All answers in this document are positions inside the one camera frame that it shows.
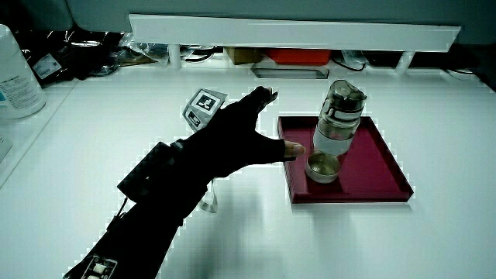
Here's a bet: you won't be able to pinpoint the person's left hand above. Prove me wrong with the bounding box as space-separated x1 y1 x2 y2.
180 85 306 182

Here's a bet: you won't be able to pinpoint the clear glass bottle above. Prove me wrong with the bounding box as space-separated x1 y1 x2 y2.
312 79 368 157

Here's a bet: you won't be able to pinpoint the person's left forearm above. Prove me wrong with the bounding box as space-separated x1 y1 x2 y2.
63 141 213 279

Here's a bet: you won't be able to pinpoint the round metal bottle cap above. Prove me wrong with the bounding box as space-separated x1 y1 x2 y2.
304 150 343 184

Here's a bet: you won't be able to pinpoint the brown cardboard box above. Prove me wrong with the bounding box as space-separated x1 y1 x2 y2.
224 46 263 66

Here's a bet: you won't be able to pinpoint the flat grey tray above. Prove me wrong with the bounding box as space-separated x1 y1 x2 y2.
250 63 330 81

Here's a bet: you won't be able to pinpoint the orange box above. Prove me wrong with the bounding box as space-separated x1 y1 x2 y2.
264 48 332 67

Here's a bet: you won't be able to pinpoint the clear plastic bag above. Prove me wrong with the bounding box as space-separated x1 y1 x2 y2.
118 33 171 67

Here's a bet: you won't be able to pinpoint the white shelf riser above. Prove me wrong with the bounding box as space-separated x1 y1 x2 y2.
128 13 462 76

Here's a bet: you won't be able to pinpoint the dark red tray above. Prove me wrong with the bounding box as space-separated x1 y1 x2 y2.
277 115 415 205

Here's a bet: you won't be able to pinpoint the black plastic bags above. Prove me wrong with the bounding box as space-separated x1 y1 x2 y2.
14 29 126 88

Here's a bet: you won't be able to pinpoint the large white plastic jar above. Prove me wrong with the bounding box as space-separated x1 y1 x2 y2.
0 23 48 120

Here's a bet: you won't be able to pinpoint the black cable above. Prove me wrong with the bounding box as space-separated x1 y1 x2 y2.
332 50 367 73

